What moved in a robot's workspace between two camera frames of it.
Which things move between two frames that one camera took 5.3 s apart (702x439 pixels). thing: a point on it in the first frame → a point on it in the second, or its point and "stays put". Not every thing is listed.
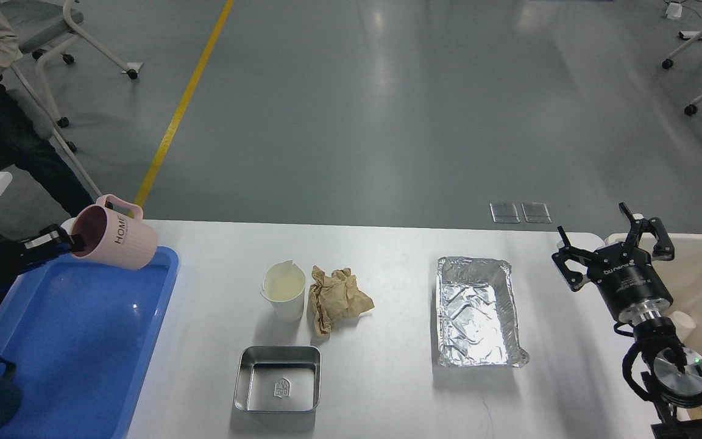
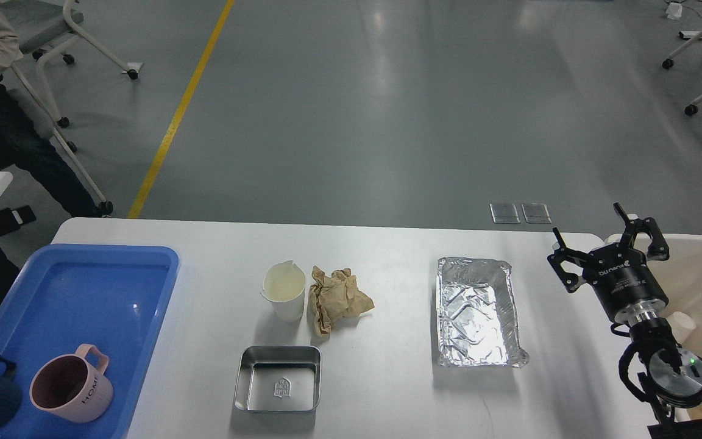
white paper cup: (283, 286) stays put
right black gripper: (631, 286) stays put
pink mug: (114, 239) → (74, 386)
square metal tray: (278, 378) stays put
